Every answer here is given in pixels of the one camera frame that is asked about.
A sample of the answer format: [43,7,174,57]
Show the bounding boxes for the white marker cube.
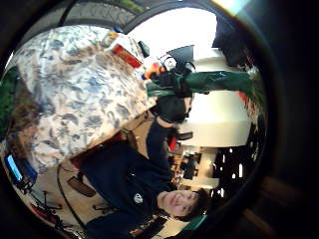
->
[162,54,179,73]

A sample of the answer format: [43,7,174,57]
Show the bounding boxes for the orange artificial flower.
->
[142,62,166,82]

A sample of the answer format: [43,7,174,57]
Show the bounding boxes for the small black device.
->
[137,40,152,58]

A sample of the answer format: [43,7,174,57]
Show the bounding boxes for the white round column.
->
[177,48,253,191]

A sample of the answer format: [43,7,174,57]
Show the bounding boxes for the red and white box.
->
[111,42,145,70]

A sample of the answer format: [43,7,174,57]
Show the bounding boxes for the floral patterned tablecloth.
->
[5,24,158,174]

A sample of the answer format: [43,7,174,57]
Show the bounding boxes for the the person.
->
[79,119,213,239]

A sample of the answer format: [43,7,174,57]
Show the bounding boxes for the green plant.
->
[0,66,19,137]

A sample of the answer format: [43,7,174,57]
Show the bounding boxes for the laptop with blue screen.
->
[3,152,38,188]

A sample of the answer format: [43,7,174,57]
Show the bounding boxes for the black cable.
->
[55,163,89,230]

